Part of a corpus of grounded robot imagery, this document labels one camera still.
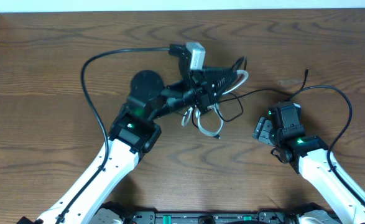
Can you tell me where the white cable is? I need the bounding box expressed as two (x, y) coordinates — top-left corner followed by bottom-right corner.
(181, 69), (249, 138)

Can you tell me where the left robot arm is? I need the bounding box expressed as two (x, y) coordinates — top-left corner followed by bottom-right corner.
(35, 57), (249, 223)

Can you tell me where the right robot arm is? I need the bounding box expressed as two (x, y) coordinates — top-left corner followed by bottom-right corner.
(252, 101), (365, 223)

